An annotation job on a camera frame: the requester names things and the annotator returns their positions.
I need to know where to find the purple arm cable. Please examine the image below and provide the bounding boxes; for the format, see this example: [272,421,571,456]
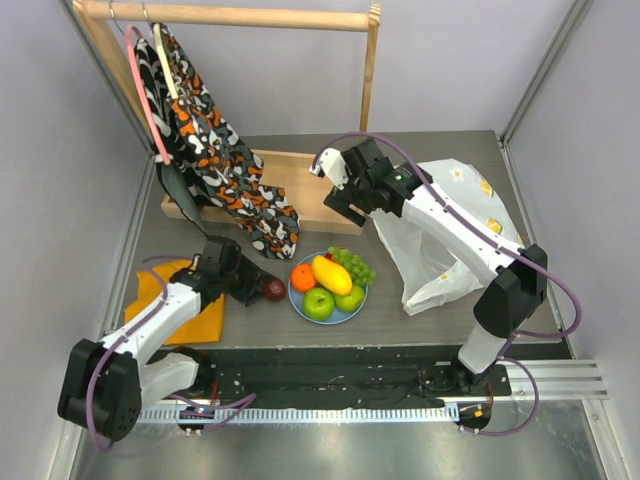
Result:
[85,253,257,455]
[312,131,584,437]

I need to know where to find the dark red fake plum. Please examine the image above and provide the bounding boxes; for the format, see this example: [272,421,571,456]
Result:
[262,278,287,302]

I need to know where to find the green fake grapes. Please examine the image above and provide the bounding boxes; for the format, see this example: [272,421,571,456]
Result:
[328,246,376,288]

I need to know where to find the yellow fake mango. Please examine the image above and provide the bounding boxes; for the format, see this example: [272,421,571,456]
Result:
[311,255,353,296]

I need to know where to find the green fake pear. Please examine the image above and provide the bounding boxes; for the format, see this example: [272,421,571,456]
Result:
[333,285,365,313]

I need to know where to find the orange folded cloth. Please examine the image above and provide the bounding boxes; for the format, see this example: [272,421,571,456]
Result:
[124,258,226,346]

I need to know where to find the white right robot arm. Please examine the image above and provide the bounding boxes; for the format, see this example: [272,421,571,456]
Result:
[310,132,548,395]

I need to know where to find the pink clothes hanger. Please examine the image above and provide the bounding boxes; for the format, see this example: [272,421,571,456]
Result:
[124,25,171,165]

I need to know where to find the cream clothes hanger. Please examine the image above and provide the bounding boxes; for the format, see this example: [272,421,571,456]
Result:
[152,23,178,100]

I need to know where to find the white plastic bag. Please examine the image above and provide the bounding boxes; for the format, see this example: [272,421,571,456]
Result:
[370,159,524,315]

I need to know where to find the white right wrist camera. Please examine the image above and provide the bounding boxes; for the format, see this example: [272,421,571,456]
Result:
[309,148,349,190]

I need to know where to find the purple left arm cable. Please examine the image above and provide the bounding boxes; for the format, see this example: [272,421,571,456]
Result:
[85,253,257,455]

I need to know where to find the orange grey patterned garment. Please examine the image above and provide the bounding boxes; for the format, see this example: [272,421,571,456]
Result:
[155,24,300,260]

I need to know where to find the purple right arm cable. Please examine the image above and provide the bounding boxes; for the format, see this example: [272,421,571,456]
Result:
[312,131,584,437]

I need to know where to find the wooden clothes rack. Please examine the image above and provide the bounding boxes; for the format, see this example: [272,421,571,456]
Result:
[72,1,381,235]

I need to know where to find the green fake apple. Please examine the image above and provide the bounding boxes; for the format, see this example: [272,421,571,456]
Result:
[302,287,335,322]

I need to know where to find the blue plastic plate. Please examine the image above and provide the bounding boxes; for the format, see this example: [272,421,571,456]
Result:
[287,250,370,325]

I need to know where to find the fake orange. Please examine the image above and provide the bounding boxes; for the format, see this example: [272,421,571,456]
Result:
[290,263,317,293]

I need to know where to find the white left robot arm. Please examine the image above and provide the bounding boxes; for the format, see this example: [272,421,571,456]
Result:
[57,236,281,443]

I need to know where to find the black white zebra garment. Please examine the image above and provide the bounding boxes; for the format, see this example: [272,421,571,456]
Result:
[132,38,209,236]

